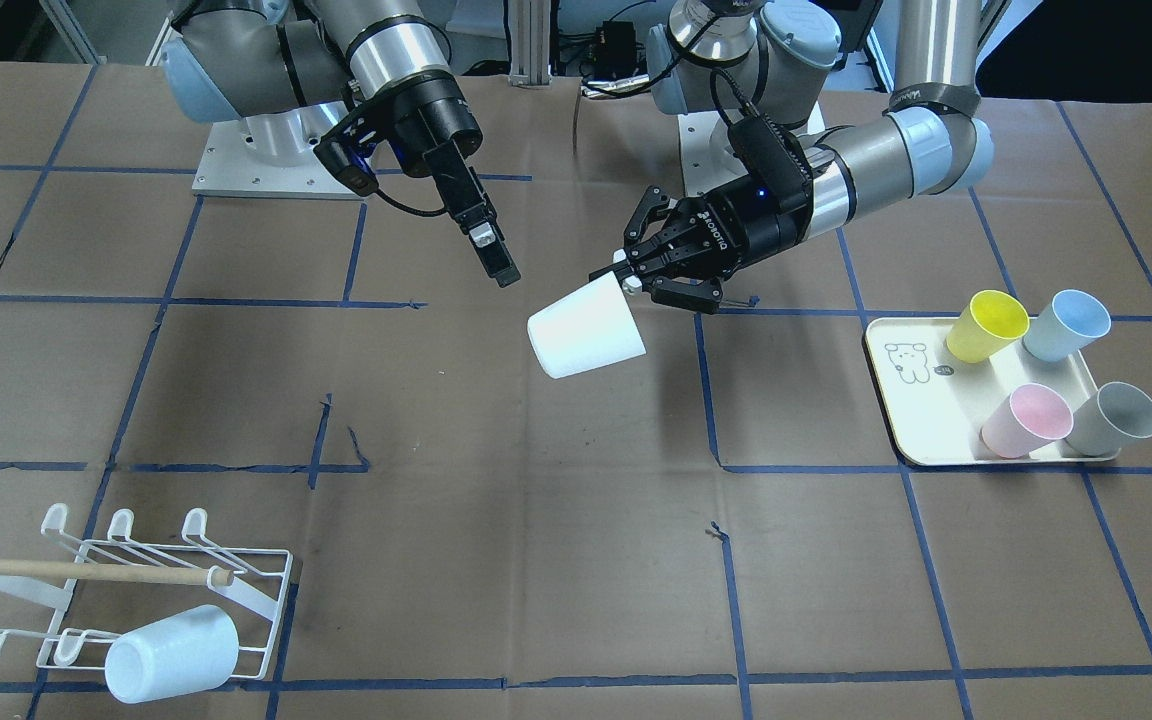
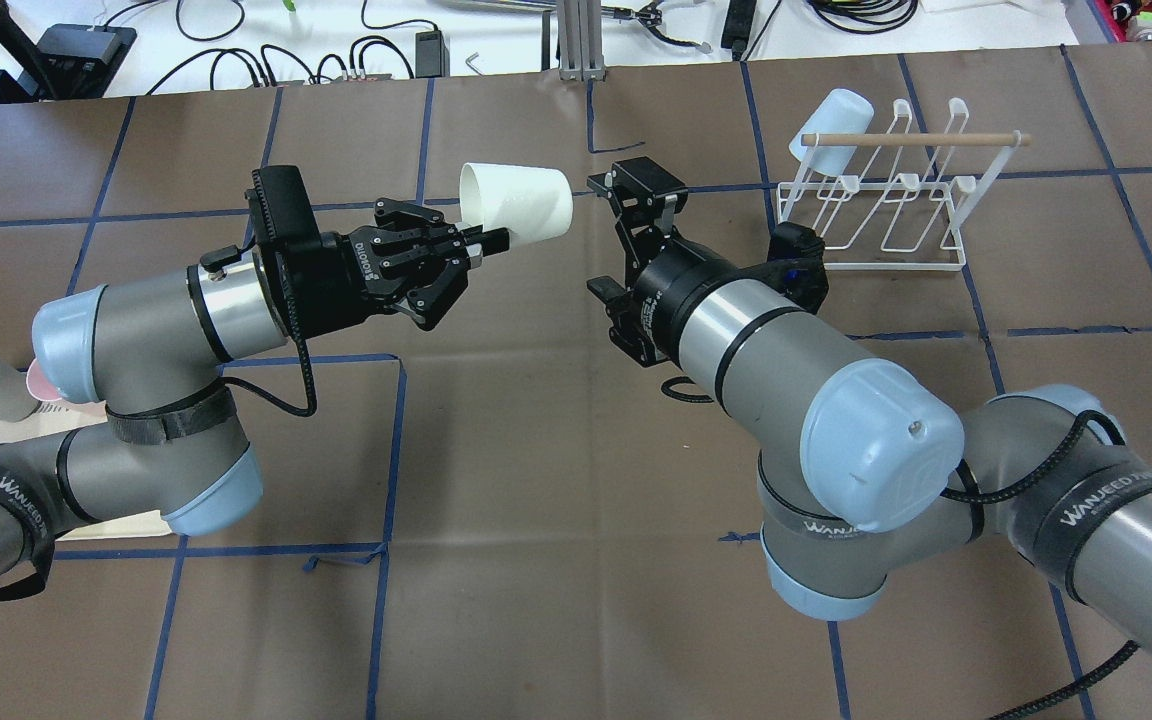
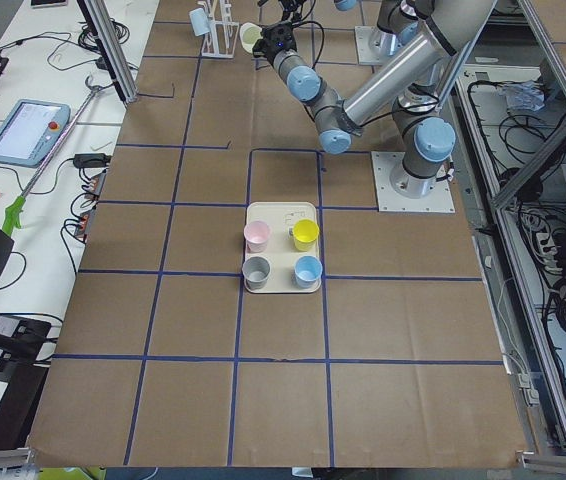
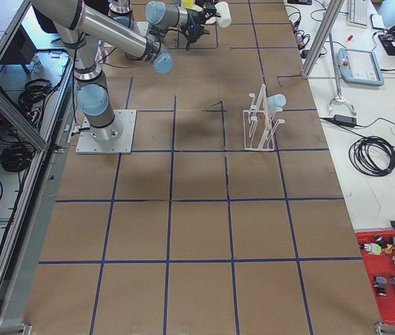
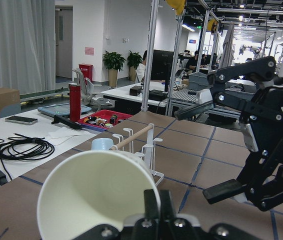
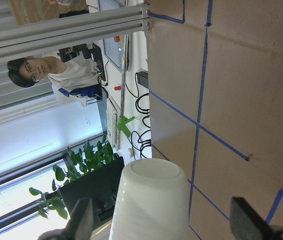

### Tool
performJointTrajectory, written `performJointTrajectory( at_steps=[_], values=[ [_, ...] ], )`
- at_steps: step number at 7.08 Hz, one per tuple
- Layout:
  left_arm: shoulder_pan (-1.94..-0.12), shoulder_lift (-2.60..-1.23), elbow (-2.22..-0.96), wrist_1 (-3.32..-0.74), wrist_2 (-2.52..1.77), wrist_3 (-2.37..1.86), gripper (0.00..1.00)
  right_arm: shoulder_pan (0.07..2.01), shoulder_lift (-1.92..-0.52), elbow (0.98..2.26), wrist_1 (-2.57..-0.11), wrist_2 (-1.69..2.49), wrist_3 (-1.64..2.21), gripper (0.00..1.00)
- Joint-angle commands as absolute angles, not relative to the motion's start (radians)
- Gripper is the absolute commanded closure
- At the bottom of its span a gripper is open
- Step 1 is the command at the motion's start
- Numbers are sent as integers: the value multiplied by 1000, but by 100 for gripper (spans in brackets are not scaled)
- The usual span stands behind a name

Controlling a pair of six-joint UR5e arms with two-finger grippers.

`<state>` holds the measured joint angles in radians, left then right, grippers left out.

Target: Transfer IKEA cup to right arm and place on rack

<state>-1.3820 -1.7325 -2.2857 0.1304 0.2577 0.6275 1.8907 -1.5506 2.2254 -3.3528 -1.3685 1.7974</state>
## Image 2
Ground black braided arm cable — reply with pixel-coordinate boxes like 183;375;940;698
221;335;319;419

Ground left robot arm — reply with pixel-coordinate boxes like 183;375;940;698
0;187;525;602

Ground cream plastic tray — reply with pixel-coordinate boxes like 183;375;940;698
0;400;177;541

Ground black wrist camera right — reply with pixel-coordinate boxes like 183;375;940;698
767;222;829;314

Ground pink plastic cup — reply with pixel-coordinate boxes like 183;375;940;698
26;357;105;416

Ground black power adapter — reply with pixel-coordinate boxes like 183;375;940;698
414;29;450;78

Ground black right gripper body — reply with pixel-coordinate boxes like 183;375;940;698
616;240;740;366

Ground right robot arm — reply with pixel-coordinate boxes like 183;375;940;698
588;158;1152;653

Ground aluminium frame post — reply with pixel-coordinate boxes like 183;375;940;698
556;0;605;81

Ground light blue plastic cup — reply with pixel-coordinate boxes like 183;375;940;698
788;88;876;177

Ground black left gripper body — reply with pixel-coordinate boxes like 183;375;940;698
276;225;407;338

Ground white wire cup rack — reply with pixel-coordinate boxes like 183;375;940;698
774;97;1032;272

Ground pale green plastic cup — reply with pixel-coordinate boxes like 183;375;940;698
460;162;573;247

